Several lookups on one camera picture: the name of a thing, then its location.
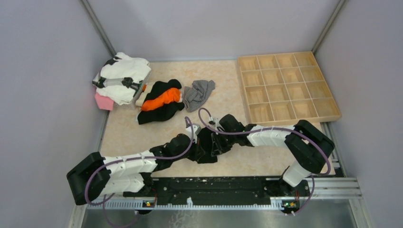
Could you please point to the wooden compartment tray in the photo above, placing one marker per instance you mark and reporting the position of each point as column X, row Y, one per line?
column 283, row 88

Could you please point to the white black clothes pile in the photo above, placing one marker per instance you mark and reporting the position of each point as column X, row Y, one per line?
column 121, row 77

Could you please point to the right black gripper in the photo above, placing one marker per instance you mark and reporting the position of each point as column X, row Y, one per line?
column 218, row 148

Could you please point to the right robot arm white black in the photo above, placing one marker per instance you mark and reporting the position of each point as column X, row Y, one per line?
column 309, row 146

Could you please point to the black boxer underwear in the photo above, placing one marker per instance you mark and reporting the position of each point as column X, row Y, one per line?
column 201, row 150

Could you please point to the black metal base rail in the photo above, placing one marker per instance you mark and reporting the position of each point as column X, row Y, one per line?
column 230, row 193

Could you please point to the grey striped underwear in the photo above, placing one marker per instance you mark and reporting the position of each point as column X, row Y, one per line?
column 196, row 95

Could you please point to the pink cloth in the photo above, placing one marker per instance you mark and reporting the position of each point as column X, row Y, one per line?
column 103, row 102

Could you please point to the white perforated basket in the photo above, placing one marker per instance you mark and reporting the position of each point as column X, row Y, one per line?
column 131, row 105

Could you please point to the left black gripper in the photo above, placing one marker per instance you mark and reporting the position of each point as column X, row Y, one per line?
column 193, row 156

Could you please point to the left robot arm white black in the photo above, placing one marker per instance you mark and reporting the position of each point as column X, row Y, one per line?
column 96, row 175

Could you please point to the orange underwear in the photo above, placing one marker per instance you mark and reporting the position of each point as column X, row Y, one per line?
column 167, row 97

